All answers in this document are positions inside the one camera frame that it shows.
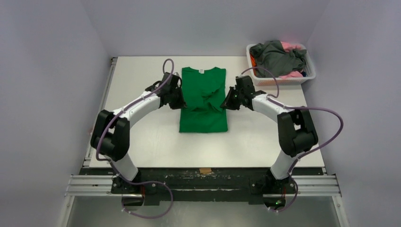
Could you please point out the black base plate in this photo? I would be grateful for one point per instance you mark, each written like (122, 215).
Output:
(156, 190)

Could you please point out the pink t shirt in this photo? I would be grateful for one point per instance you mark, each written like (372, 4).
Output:
(288, 47)

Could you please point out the brown tape piece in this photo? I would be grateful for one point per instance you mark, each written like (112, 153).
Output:
(205, 171)

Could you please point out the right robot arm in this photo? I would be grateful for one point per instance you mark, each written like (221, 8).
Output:
(296, 130)

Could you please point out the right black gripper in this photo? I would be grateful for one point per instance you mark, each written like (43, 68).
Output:
(231, 99)

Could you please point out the aluminium frame rail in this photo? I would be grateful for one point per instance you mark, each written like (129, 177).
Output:
(78, 185)

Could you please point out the white laundry basket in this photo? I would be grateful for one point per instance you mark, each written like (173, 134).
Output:
(309, 72)

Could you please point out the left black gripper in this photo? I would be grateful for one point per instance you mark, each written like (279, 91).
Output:
(180, 104)

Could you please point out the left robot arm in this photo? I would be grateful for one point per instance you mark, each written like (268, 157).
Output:
(111, 134)

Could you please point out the orange t shirt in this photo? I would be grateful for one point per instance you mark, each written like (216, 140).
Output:
(253, 64)

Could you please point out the grey t shirt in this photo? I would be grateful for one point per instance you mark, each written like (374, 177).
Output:
(272, 60)

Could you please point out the green t shirt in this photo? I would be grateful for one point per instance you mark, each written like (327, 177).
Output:
(203, 92)

